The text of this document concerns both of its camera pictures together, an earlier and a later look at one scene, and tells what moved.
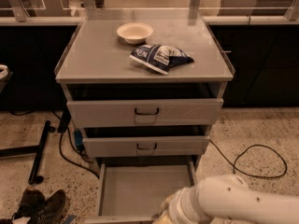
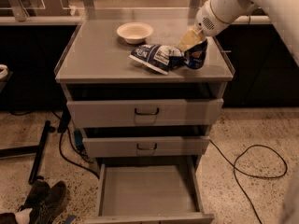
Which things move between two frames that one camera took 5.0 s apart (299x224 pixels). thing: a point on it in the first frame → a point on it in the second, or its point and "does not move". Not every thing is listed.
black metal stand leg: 36,149 does not move
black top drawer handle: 147,113 does not move
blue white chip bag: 160,58 does not move
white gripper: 179,206 → 209,21
